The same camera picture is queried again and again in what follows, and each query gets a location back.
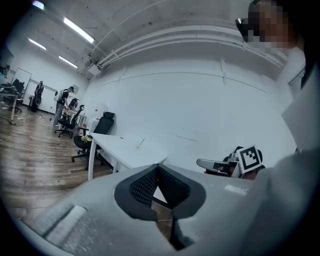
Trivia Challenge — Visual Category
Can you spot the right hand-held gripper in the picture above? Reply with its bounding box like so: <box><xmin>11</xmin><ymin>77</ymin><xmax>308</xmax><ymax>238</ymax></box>
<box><xmin>196</xmin><ymin>143</ymin><xmax>266</xmax><ymax>180</ymax></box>

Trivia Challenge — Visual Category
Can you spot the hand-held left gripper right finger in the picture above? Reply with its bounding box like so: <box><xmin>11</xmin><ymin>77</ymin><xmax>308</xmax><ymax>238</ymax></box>
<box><xmin>156</xmin><ymin>163</ymin><xmax>259</xmax><ymax>256</ymax></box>

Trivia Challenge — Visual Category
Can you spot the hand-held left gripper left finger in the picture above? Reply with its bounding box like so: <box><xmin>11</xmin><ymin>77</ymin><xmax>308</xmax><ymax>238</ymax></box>
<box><xmin>18</xmin><ymin>163</ymin><xmax>174</xmax><ymax>256</ymax></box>

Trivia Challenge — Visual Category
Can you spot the person's right forearm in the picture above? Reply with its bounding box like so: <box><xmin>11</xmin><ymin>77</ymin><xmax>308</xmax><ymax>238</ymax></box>
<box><xmin>239</xmin><ymin>171</ymin><xmax>258</xmax><ymax>181</ymax></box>

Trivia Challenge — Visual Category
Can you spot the black office chair with headrest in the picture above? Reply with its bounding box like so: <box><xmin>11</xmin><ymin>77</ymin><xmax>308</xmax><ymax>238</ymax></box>
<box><xmin>71</xmin><ymin>111</ymin><xmax>116</xmax><ymax>171</ymax></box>

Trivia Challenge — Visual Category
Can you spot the white storage box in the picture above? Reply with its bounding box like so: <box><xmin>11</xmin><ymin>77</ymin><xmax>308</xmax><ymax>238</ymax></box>
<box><xmin>86</xmin><ymin>117</ymin><xmax>100</xmax><ymax>134</ymax></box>

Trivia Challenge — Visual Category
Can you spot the light wooden table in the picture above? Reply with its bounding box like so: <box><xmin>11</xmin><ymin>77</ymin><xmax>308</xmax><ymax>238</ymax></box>
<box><xmin>61</xmin><ymin>108</ymin><xmax>88</xmax><ymax>126</ymax></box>

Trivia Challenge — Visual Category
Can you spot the white ceiling pipe run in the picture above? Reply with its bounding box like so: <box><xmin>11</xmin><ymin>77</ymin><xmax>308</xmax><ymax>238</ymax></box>
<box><xmin>95</xmin><ymin>24</ymin><xmax>290</xmax><ymax>74</ymax></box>

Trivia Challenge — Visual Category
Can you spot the white backpack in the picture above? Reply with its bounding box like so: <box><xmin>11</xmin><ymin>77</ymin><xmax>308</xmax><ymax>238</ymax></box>
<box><xmin>53</xmin><ymin>89</ymin><xmax>65</xmax><ymax>103</ymax></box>

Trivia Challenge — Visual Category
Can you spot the person's face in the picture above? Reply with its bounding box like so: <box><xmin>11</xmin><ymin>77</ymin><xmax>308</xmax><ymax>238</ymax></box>
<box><xmin>248</xmin><ymin>0</ymin><xmax>302</xmax><ymax>55</ymax></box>

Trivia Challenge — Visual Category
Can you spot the white whiteboard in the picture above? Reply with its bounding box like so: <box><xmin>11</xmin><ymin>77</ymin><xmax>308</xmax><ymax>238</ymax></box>
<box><xmin>11</xmin><ymin>67</ymin><xmax>33</xmax><ymax>97</ymax></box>

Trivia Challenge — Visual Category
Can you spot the ceiling light strip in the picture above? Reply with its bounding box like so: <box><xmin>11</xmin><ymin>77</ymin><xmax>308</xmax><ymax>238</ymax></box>
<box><xmin>58</xmin><ymin>55</ymin><xmax>79</xmax><ymax>69</ymax></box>
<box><xmin>27</xmin><ymin>37</ymin><xmax>48</xmax><ymax>51</ymax></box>
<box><xmin>63</xmin><ymin>16</ymin><xmax>96</xmax><ymax>44</ymax></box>

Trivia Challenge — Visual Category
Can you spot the white floor cable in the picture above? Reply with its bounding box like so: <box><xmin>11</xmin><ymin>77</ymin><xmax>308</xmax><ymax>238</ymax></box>
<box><xmin>0</xmin><ymin>116</ymin><xmax>26</xmax><ymax>146</ymax></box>

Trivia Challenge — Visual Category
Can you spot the black head-mounted camera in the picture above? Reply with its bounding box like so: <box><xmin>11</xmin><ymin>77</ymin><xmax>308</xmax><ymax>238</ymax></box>
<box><xmin>235</xmin><ymin>16</ymin><xmax>251</xmax><ymax>43</ymax></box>

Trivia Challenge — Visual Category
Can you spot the white wall-mounted unit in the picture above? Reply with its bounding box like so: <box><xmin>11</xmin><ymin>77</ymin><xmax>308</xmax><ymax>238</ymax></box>
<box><xmin>85</xmin><ymin>62</ymin><xmax>103</xmax><ymax>76</ymax></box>

